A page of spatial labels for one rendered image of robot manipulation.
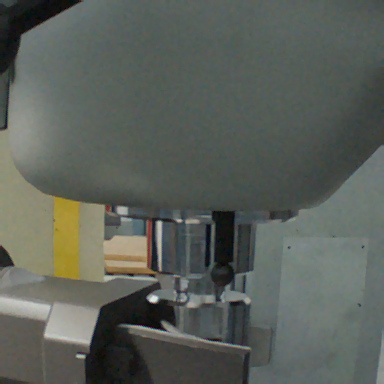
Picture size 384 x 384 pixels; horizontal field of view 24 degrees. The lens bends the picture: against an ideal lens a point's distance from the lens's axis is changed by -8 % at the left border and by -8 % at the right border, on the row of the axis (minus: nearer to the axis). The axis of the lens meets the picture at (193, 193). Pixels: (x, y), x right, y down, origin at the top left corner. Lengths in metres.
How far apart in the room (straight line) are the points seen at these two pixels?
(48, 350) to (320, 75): 0.16
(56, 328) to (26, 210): 1.75
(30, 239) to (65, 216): 0.10
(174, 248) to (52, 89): 0.10
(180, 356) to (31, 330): 0.07
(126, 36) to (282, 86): 0.06
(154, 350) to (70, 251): 1.75
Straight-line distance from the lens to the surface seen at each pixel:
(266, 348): 0.46
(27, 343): 0.42
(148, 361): 0.41
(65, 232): 2.15
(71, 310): 0.40
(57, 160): 0.37
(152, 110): 0.34
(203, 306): 0.41
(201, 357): 0.40
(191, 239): 0.41
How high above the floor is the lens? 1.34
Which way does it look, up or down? 3 degrees down
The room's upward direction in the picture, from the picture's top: 2 degrees clockwise
